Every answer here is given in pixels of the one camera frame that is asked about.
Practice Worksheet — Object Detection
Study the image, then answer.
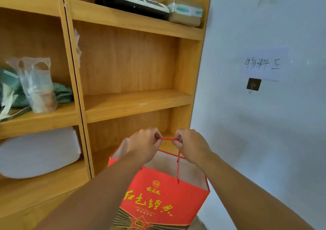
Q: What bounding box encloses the red paper gift bag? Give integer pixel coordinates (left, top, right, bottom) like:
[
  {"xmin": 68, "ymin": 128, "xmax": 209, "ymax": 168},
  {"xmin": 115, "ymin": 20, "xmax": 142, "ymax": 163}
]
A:
[{"xmin": 107, "ymin": 137, "xmax": 211, "ymax": 230}]

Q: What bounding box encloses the person's left forearm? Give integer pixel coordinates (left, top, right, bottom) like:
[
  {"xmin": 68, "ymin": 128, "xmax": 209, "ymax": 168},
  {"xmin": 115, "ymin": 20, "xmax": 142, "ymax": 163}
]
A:
[{"xmin": 35, "ymin": 151, "xmax": 154, "ymax": 230}]

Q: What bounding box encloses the wooden shelf unit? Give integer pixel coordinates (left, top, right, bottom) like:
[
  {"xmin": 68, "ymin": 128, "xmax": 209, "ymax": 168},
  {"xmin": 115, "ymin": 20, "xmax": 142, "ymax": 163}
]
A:
[
  {"xmin": 0, "ymin": 0, "xmax": 93, "ymax": 230},
  {"xmin": 61, "ymin": 0, "xmax": 214, "ymax": 177}
]

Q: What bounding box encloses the white and black printer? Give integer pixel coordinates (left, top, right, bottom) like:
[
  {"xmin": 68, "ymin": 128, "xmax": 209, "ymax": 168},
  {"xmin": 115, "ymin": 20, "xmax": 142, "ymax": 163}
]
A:
[{"xmin": 94, "ymin": 0, "xmax": 170, "ymax": 21}]

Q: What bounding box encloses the person's right hand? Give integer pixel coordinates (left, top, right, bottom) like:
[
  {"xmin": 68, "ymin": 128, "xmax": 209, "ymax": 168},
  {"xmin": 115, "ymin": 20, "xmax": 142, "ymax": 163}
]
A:
[{"xmin": 172, "ymin": 129, "xmax": 213, "ymax": 167}]

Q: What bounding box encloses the green striped cloth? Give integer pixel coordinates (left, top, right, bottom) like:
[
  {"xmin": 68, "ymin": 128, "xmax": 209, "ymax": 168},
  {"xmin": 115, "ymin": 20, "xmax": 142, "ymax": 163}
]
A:
[{"xmin": 0, "ymin": 68, "xmax": 74, "ymax": 122}]

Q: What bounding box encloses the cardboard box with green label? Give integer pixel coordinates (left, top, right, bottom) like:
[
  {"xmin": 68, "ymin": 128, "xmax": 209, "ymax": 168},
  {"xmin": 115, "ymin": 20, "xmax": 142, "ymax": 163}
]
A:
[{"xmin": 165, "ymin": 0, "xmax": 204, "ymax": 27}]

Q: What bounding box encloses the clear plastic scrap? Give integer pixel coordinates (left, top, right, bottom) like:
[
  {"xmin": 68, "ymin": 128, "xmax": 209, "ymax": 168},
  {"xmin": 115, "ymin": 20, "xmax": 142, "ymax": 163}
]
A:
[{"xmin": 74, "ymin": 28, "xmax": 82, "ymax": 68}]

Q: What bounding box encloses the clear plastic bag with cup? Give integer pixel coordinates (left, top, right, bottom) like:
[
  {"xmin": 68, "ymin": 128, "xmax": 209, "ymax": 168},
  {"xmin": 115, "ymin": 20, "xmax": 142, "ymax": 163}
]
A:
[{"xmin": 6, "ymin": 57, "xmax": 58, "ymax": 114}]

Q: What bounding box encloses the person's left hand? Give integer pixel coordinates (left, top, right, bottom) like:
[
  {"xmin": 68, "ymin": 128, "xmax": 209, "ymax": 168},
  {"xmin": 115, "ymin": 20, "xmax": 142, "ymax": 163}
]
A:
[{"xmin": 127, "ymin": 127, "xmax": 164, "ymax": 166}]

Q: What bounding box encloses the dark adhesive wall hook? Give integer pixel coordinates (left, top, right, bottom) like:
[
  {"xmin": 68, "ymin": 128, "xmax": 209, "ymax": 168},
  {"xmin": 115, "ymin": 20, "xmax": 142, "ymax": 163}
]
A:
[{"xmin": 246, "ymin": 78, "xmax": 262, "ymax": 94}]

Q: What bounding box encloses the person's right forearm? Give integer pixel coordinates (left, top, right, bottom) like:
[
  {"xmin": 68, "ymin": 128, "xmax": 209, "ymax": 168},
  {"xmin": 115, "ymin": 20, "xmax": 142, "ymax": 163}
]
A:
[{"xmin": 190, "ymin": 150, "xmax": 316, "ymax": 230}]

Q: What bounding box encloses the white foam sheet roll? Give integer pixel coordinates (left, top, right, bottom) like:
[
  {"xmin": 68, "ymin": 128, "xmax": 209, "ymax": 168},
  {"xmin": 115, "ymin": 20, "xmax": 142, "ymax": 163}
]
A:
[{"xmin": 0, "ymin": 126, "xmax": 82, "ymax": 179}]

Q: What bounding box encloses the white paper wall sign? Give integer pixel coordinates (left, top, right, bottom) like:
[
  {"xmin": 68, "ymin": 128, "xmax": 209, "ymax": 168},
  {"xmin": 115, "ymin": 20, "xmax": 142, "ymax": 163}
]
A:
[{"xmin": 239, "ymin": 48, "xmax": 290, "ymax": 82}]

